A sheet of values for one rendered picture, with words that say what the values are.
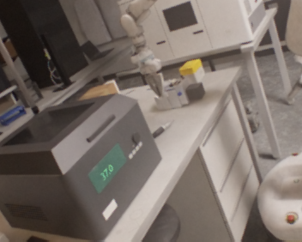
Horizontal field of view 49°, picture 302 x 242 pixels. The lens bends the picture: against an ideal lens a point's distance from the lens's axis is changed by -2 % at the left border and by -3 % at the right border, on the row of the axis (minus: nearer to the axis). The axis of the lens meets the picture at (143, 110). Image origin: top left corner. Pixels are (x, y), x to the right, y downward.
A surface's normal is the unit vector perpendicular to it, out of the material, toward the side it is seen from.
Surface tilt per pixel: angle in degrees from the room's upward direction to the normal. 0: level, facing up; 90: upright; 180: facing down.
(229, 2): 90
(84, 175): 90
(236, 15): 90
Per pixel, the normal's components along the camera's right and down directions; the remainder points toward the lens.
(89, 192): 0.80, -0.12
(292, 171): -0.47, 0.22
